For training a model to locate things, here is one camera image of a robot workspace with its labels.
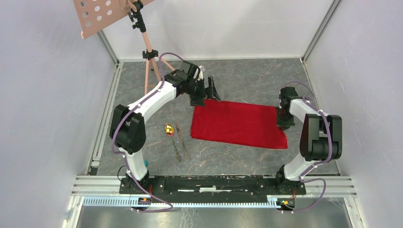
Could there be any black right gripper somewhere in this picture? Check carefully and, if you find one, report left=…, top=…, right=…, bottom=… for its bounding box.
left=276, top=106, right=295, bottom=132

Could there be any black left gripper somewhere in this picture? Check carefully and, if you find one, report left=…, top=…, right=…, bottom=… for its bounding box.
left=186, top=76, right=221, bottom=108

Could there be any red cloth napkin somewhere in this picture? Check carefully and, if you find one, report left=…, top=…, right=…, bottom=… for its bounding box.
left=190, top=99, right=288, bottom=149

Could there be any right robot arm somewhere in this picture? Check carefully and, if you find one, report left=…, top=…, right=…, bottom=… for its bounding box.
left=274, top=86, right=343, bottom=194

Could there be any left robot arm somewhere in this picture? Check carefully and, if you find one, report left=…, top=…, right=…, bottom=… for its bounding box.
left=110, top=61, right=221, bottom=194

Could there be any iridescent spoon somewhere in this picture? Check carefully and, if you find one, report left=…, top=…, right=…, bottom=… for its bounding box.
left=164, top=123, right=174, bottom=137

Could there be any pink music stand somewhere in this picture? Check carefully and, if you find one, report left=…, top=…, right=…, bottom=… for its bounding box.
left=73, top=0, right=173, bottom=93

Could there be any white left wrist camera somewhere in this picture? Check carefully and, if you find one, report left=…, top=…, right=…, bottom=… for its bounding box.
left=194, top=66, right=205, bottom=81

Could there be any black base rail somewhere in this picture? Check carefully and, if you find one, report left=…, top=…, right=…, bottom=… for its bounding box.
left=119, top=175, right=307, bottom=203

